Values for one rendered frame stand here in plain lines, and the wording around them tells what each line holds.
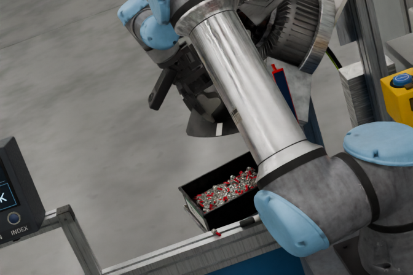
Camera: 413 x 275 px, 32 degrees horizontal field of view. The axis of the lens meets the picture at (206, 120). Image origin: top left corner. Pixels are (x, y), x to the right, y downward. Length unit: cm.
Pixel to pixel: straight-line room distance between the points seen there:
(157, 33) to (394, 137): 61
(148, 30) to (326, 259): 60
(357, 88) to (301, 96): 38
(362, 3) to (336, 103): 186
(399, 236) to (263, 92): 30
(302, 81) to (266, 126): 81
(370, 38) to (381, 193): 102
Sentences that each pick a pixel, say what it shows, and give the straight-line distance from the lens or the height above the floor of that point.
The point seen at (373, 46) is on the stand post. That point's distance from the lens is 207.
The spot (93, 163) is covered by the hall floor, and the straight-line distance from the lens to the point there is 407.
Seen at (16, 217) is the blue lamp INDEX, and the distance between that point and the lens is 151.
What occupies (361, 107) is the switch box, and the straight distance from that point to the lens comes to 222.
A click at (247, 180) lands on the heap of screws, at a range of 182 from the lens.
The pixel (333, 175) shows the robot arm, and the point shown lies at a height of 123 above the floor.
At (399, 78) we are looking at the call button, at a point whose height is 108.
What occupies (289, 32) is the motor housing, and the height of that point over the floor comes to 112.
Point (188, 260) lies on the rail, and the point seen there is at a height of 83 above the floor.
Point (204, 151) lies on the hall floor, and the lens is 375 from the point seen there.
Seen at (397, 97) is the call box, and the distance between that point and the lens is 155.
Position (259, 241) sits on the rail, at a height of 82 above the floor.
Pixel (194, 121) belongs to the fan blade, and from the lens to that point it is 182.
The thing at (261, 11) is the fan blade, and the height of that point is 127.
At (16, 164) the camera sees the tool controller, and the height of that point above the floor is 120.
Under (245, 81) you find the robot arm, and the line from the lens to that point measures 108.
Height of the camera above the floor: 182
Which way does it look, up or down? 27 degrees down
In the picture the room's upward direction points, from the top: 20 degrees counter-clockwise
